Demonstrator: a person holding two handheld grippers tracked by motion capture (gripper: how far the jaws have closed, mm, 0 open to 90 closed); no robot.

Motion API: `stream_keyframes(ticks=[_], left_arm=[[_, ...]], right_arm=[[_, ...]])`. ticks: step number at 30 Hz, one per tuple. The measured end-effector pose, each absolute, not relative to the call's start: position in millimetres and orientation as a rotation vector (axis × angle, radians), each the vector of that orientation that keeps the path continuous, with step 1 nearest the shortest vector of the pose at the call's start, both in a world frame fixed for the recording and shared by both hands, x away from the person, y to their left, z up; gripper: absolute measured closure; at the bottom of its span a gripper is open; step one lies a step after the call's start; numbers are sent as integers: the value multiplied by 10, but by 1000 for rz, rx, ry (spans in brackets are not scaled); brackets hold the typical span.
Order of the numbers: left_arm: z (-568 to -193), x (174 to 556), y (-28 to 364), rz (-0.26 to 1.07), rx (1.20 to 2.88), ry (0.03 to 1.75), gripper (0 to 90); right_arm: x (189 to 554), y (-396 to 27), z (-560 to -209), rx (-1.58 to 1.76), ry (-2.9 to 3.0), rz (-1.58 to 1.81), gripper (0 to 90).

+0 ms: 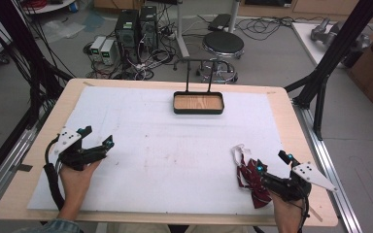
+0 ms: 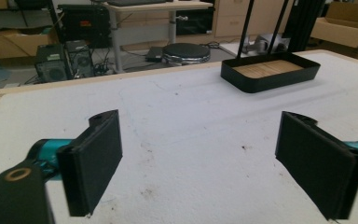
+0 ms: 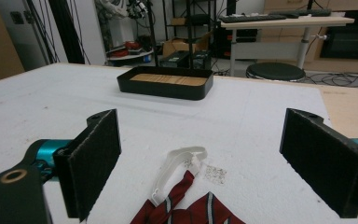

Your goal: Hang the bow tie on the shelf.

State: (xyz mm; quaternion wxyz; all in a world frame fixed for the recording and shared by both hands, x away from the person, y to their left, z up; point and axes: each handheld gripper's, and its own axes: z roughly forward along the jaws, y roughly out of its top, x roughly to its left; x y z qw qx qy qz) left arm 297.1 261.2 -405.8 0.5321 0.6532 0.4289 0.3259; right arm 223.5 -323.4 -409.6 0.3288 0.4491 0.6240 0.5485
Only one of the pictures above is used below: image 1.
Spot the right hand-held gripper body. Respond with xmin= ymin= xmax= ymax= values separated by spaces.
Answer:
xmin=260 ymin=160 xmax=340 ymax=204

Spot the black tape strip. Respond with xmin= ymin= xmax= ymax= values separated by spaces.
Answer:
xmin=16 ymin=163 xmax=34 ymax=173

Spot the black rack with wooden tray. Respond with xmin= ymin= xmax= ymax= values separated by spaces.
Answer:
xmin=172 ymin=58 xmax=225 ymax=116

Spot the person's right hand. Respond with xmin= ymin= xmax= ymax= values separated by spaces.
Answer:
xmin=269 ymin=190 xmax=306 ymax=233

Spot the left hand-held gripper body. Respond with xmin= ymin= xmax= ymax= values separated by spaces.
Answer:
xmin=53 ymin=127 xmax=109 ymax=172

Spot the white desk leg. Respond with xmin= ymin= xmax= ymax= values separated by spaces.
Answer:
xmin=227 ymin=0 xmax=241 ymax=33
xmin=175 ymin=0 xmax=191 ymax=60

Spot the black round stool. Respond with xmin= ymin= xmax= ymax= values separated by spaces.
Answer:
xmin=196 ymin=30 xmax=246 ymax=85

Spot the person's left hand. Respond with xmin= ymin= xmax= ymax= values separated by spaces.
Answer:
xmin=58 ymin=159 xmax=102 ymax=206

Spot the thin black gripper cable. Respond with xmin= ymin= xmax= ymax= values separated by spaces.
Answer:
xmin=297 ymin=191 xmax=311 ymax=233

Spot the red striped bow tie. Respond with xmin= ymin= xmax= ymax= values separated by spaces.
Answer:
xmin=231 ymin=143 xmax=274 ymax=210

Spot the aluminium rail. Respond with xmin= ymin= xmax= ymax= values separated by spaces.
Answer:
xmin=0 ymin=125 xmax=45 ymax=215
xmin=291 ymin=102 xmax=365 ymax=233

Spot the black metal frame stand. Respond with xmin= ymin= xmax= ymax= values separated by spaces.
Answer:
xmin=284 ymin=0 xmax=373 ymax=142
xmin=0 ymin=0 xmax=76 ymax=131

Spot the white floor board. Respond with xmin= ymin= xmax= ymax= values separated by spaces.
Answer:
xmin=290 ymin=20 xmax=357 ymax=70

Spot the white power supply unit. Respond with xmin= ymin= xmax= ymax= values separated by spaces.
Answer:
xmin=99 ymin=38 xmax=118 ymax=66
xmin=89 ymin=35 xmax=108 ymax=56

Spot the black sleeved gripper cable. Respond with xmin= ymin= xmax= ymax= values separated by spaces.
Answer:
xmin=43 ymin=135 xmax=66 ymax=212

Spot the black computer tower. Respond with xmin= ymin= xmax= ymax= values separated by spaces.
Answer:
xmin=114 ymin=9 xmax=141 ymax=63
xmin=138 ymin=5 xmax=159 ymax=53

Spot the blue denim sleeve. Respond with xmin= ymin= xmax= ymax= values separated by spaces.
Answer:
xmin=12 ymin=218 xmax=85 ymax=233

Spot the white table mat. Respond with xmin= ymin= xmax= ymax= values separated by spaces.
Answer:
xmin=26 ymin=84 xmax=290 ymax=216

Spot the black flat device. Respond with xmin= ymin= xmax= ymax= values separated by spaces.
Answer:
xmin=207 ymin=13 xmax=233 ymax=33

